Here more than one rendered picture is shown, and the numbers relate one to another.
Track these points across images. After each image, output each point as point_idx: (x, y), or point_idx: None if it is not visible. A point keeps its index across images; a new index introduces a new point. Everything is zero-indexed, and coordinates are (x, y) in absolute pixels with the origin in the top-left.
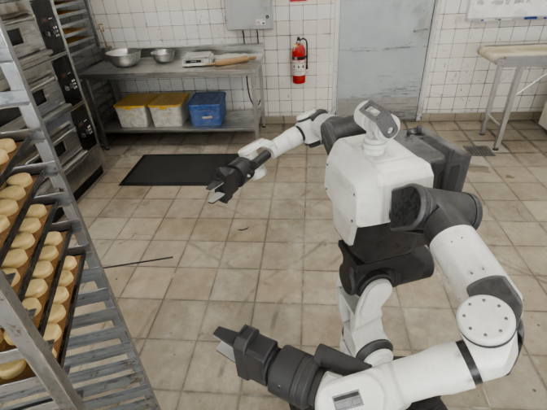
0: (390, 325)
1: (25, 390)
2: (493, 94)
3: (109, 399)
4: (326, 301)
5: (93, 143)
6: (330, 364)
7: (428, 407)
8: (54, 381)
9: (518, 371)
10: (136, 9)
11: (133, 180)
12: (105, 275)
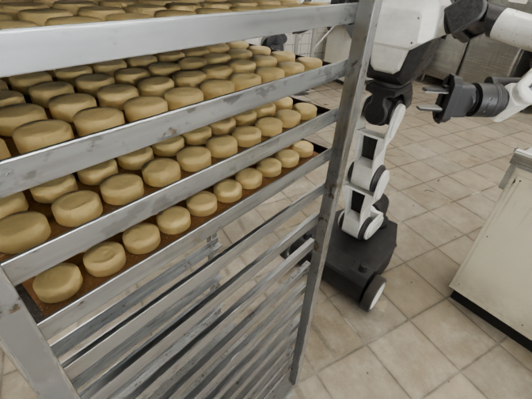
0: (321, 200)
1: (126, 302)
2: (296, 51)
3: (190, 295)
4: (269, 200)
5: None
6: (503, 81)
7: (385, 224)
8: (349, 146)
9: (400, 199)
10: None
11: None
12: None
